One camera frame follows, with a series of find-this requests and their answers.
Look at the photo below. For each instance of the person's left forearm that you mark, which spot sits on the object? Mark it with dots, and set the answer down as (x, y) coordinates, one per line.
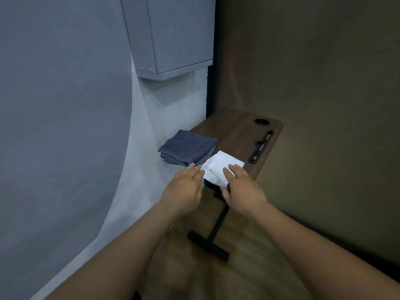
(125, 256)

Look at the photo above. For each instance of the person's right hand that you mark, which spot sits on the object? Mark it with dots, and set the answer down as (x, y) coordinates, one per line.
(242, 193)

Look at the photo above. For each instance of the person's left hand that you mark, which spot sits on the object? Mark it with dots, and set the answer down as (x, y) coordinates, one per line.
(182, 190)

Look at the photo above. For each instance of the person's right forearm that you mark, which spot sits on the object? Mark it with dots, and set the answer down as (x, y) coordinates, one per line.
(312, 259)

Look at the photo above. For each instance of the black round cup holder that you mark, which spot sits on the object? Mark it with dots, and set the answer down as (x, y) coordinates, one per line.
(261, 121)

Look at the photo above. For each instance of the brown wooden side table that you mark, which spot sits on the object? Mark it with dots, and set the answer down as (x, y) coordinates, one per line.
(234, 134)

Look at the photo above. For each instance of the grey wall cabinet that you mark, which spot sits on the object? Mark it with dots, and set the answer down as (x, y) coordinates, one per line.
(178, 31)

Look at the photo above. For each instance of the grey folded towel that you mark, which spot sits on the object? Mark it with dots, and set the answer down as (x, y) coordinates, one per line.
(187, 146)

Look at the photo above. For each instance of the white towel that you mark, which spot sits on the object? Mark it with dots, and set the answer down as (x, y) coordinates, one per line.
(217, 167)

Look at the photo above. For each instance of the black slotted holder strip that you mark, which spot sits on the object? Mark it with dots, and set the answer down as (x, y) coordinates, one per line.
(261, 146)

